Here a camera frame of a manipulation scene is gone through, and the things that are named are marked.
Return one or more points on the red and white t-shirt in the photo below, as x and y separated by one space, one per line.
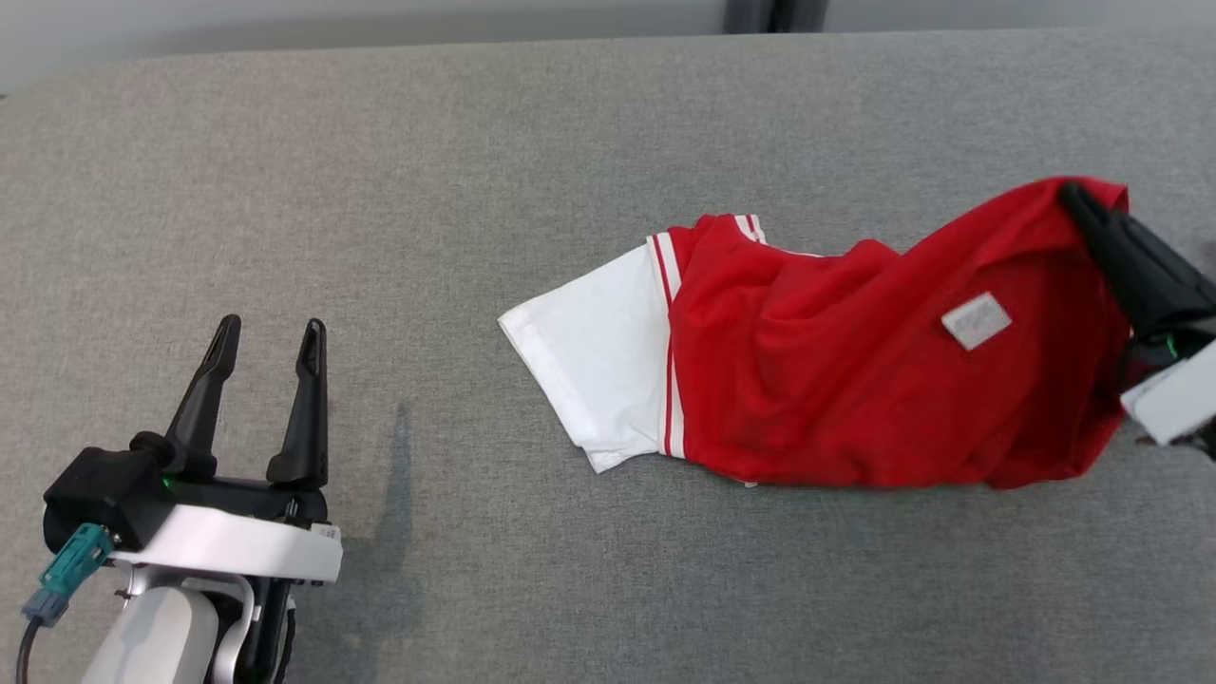
807 380

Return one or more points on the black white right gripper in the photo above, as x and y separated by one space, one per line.
1183 399

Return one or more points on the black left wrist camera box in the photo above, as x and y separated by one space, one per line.
95 499

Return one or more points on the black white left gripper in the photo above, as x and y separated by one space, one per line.
237 546

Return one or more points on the grey partition joint post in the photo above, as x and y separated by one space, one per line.
750 14

